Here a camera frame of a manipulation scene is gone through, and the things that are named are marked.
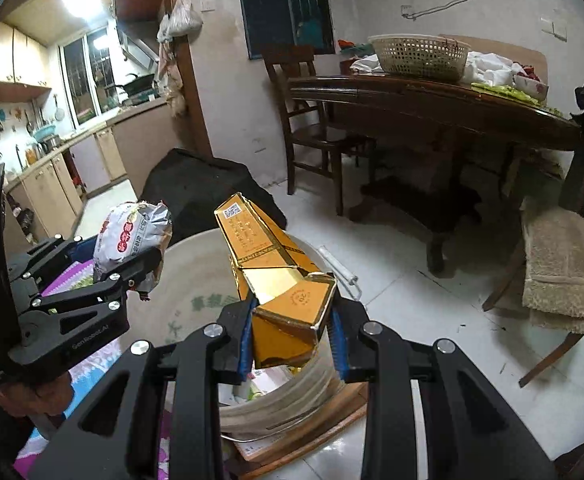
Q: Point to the beige upper kitchen cabinets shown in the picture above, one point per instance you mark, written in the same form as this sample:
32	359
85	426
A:
16	60

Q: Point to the person's left hand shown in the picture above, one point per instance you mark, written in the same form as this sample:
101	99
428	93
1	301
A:
36	395

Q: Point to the purple floral tablecloth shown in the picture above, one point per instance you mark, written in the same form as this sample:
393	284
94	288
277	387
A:
91	380

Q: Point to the black wok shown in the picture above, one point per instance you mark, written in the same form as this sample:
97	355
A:
139	85

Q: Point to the white plastic bucket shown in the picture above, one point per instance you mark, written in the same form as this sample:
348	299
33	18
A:
196	280

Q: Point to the white cloth pile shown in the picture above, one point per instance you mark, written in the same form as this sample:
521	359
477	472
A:
492	67

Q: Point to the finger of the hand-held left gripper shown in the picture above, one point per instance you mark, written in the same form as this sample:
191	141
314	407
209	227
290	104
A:
46	255
141	270

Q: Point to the beige lower kitchen cabinets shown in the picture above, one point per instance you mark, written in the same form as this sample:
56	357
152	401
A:
96	160

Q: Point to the black bag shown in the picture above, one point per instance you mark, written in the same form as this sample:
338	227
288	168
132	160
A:
206	185

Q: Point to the white plastic basket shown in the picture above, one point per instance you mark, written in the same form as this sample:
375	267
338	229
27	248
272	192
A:
417	57

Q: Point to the range hood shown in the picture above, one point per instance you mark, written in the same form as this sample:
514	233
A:
134	47

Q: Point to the wooden stool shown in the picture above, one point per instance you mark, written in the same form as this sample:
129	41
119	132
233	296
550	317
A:
547	360

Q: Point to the kitchen window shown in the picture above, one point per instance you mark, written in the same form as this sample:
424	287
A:
91	75

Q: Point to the white and silver snack packet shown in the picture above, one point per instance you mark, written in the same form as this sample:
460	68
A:
126	235

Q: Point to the hanging plastic bags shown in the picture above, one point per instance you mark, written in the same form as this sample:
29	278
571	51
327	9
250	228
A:
184	17

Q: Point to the beige kitchen cabinets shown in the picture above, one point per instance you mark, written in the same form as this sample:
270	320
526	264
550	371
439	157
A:
96	160
16	60

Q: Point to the dark wall window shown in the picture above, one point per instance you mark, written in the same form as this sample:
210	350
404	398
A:
282	5

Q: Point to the dark wooden dining table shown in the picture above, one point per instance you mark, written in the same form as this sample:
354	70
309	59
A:
422	105

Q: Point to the blue basin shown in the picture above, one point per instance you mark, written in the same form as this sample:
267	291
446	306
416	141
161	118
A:
44	133

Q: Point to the dark wooden chair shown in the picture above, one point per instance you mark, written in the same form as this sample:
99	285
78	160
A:
312	140

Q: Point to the white wall socket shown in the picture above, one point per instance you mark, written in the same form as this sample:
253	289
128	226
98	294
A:
554	28

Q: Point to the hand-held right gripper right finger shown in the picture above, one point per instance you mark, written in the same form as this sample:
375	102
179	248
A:
339	355

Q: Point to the golden cardboard box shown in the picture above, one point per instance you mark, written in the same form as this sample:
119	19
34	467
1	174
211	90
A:
272	260

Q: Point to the floral printed bowl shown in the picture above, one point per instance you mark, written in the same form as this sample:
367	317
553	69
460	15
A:
532	87

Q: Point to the beige towel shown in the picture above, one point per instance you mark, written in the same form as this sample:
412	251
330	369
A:
567	270

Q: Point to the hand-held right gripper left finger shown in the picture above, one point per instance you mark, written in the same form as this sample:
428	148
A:
246	355

